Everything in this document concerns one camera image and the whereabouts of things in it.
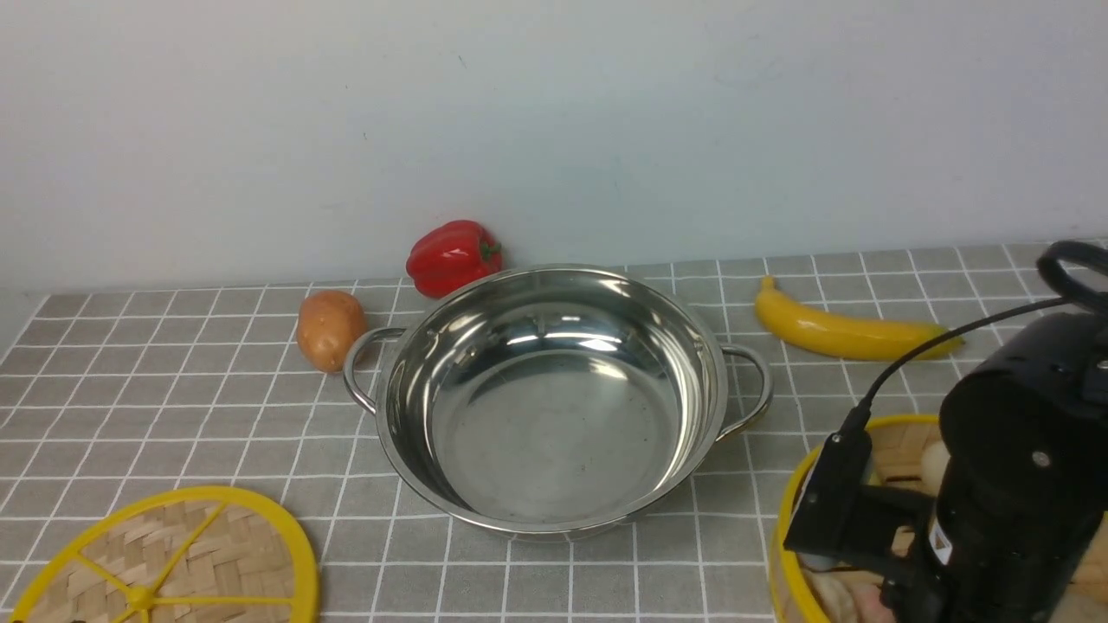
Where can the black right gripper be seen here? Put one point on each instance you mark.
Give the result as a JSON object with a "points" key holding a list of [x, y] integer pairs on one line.
{"points": [[1003, 541]]}

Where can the yellow rimmed bamboo steamer basket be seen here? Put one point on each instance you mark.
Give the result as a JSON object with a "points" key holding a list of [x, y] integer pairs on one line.
{"points": [[900, 444]]}

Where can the yellow woven bamboo steamer lid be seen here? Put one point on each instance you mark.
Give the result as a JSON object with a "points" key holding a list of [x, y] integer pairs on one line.
{"points": [[198, 554]]}

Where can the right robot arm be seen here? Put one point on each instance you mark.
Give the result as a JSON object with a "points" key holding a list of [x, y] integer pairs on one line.
{"points": [[1042, 391]]}

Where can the stainless steel pot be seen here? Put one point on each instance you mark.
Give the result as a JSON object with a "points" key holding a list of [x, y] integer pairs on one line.
{"points": [[554, 402]]}

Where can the white round bun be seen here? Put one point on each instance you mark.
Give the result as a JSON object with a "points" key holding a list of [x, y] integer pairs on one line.
{"points": [[932, 467]]}

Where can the pink dumpling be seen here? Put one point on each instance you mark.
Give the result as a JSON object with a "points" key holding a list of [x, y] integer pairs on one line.
{"points": [[868, 605]]}

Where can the white dumpling at edge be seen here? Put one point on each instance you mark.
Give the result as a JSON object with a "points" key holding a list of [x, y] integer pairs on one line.
{"points": [[836, 601]]}

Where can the yellow banana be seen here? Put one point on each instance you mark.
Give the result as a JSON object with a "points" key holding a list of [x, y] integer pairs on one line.
{"points": [[835, 335]]}

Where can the red bell pepper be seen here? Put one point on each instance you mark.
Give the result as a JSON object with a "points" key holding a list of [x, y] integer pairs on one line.
{"points": [[452, 256]]}

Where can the brown potato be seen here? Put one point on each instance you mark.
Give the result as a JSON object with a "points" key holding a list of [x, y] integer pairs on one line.
{"points": [[330, 322]]}

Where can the grey checkered tablecloth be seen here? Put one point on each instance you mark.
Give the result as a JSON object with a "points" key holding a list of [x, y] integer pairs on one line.
{"points": [[107, 399]]}

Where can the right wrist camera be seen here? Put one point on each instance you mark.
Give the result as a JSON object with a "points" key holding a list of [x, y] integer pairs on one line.
{"points": [[840, 516]]}

